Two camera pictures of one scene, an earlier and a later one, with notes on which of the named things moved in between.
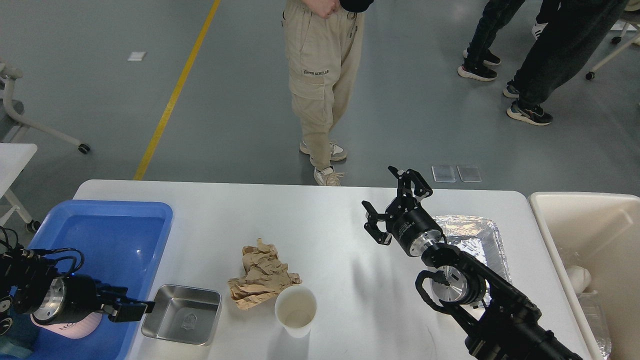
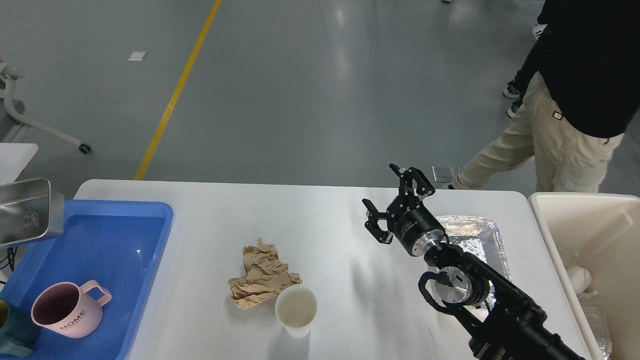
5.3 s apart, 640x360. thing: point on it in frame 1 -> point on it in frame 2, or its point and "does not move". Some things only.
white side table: (14, 157) does not move
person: (323, 42) -> (579, 90)
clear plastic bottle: (591, 302) does not move
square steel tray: (183, 314) -> (29, 210)
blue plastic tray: (120, 243) does not move
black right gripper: (415, 230) does not move
